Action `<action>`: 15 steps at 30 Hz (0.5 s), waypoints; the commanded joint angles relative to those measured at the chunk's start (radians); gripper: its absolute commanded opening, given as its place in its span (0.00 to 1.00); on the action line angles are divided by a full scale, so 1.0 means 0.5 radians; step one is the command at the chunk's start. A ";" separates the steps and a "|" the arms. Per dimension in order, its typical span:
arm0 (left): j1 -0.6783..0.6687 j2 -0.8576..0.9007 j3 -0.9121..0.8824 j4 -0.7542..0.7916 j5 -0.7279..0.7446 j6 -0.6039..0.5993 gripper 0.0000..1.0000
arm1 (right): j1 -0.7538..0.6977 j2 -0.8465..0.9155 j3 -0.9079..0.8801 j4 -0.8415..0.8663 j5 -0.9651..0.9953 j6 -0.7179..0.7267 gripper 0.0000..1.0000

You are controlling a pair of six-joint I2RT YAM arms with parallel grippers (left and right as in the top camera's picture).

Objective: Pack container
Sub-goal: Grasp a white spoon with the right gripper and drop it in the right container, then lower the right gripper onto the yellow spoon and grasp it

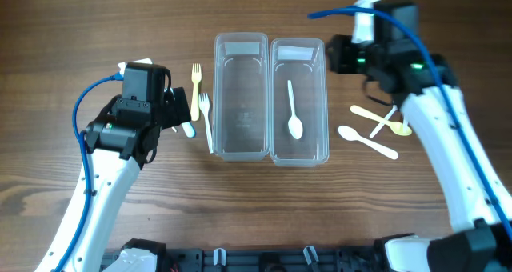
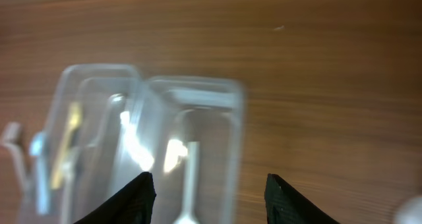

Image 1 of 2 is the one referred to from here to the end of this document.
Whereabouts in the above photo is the yellow plastic fork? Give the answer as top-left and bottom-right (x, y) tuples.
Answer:
(190, 63), (202, 121)

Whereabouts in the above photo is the small white plastic spoon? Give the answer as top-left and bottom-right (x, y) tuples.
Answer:
(368, 103), (400, 139)

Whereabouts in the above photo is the light blue plastic fork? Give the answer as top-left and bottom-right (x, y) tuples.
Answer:
(181, 122), (196, 138)

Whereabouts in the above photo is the yellow plastic spoon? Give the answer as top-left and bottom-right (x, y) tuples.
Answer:
(349, 104), (413, 138)

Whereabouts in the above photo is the large white plastic spoon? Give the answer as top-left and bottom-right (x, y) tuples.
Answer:
(338, 126), (398, 160)

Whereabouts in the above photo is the clear plastic container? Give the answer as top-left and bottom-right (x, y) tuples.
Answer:
(270, 38), (330, 167)
(213, 32), (270, 162)

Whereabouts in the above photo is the white spoon with round bowl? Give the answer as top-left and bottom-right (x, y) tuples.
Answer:
(287, 80), (303, 140)

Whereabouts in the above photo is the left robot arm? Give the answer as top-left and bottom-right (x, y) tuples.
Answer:
(37, 58), (190, 271)

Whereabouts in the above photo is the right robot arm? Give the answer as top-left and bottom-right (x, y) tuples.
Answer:
(328, 0), (511, 271)

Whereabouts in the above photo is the right blue cable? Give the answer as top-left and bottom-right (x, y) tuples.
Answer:
(306, 6), (512, 241)

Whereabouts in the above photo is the blue cable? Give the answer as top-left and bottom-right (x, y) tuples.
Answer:
(306, 6), (512, 241)
(51, 74), (125, 272)

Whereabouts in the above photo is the left blue cable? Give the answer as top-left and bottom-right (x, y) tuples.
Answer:
(51, 74), (125, 272)

